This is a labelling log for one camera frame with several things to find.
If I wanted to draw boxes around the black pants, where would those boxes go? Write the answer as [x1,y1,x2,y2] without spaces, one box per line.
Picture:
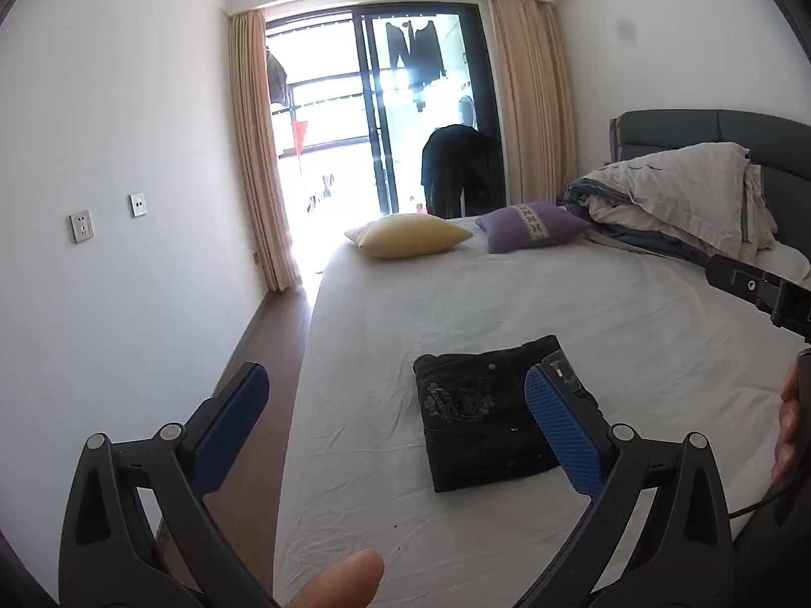
[413,335,560,492]

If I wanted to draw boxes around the person's right hand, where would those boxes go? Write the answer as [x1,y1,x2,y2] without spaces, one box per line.
[771,362,803,486]

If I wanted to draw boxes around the person's left hand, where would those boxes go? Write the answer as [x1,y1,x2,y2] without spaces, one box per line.
[289,549,385,608]

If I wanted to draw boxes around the white sheeted bed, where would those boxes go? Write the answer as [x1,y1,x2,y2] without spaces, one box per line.
[271,214,811,608]

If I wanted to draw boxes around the beige grey folded duvet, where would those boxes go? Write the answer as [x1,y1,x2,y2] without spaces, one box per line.
[562,141,778,267]

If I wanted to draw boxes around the dark grey headboard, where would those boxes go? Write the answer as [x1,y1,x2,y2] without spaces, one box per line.
[609,107,811,251]

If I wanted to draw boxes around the purple patterned pillow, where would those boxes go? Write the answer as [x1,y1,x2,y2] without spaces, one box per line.
[475,202,589,254]

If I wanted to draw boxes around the right beige curtain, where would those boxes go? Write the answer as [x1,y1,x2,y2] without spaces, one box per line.
[488,0,577,203]

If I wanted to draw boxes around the beige curtain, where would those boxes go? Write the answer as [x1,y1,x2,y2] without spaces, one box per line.
[228,10,300,292]
[488,0,577,203]

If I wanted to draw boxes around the yellow pillow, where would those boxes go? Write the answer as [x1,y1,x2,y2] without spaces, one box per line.
[345,213,473,259]

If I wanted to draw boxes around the hanging dark clothes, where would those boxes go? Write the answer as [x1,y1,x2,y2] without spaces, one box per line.
[385,19,446,112]

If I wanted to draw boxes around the orange triangular flag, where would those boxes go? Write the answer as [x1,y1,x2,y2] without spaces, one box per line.
[291,121,308,157]

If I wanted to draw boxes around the black framed balcony door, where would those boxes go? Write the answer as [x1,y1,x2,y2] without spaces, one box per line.
[265,2,502,276]

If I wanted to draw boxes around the hanging grey garment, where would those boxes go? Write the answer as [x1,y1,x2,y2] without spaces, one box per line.
[267,52,291,108]

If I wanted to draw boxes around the left beige curtain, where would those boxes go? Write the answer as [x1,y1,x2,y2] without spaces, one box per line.
[228,10,300,292]

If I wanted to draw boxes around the near white wall socket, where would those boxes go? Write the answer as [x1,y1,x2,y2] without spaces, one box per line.
[69,210,95,244]

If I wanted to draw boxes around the white wall socket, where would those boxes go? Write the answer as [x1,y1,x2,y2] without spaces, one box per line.
[69,210,95,244]
[129,192,147,218]

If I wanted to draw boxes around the far white wall socket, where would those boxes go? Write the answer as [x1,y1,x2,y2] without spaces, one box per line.
[129,192,147,218]

